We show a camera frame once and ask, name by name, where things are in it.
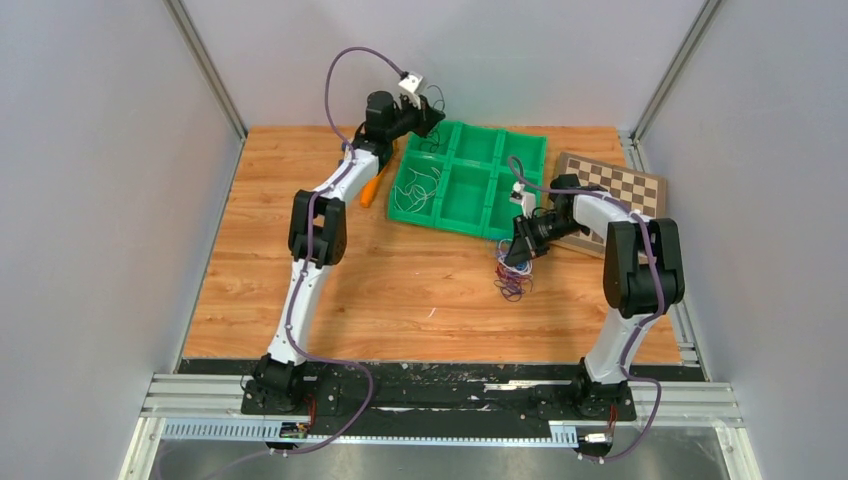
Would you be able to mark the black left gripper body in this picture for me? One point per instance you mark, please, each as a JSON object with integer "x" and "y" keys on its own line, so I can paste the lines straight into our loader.
{"x": 410, "y": 120}

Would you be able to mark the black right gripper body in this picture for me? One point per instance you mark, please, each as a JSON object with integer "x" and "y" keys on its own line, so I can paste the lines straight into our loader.
{"x": 536, "y": 233}

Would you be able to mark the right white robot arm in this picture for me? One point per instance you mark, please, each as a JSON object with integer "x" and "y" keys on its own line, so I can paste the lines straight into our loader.
{"x": 642, "y": 276}

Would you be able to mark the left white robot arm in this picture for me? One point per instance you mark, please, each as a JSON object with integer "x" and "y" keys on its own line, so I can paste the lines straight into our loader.
{"x": 317, "y": 241}

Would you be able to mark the green compartment tray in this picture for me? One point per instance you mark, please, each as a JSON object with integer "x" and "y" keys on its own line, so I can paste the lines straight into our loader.
{"x": 457, "y": 179}

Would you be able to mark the orange carrot toy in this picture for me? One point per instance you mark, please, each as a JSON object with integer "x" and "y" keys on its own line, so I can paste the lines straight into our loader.
{"x": 369, "y": 191}

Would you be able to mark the wooden chessboard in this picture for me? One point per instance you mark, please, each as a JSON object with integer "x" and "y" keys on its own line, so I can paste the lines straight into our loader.
{"x": 637, "y": 190}

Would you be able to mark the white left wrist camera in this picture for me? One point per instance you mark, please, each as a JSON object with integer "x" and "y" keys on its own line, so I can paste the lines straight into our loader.
{"x": 411, "y": 85}

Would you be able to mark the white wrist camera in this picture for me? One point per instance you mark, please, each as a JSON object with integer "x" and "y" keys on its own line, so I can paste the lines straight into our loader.
{"x": 525, "y": 199}
{"x": 411, "y": 85}

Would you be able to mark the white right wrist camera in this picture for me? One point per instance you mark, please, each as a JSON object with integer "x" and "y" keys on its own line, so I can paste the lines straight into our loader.
{"x": 525, "y": 199}

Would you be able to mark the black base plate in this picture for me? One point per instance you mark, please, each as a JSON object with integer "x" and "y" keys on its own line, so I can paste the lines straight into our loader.
{"x": 442, "y": 400}

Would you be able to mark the aluminium rail frame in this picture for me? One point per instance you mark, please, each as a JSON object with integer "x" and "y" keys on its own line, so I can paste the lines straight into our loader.
{"x": 203, "y": 407}

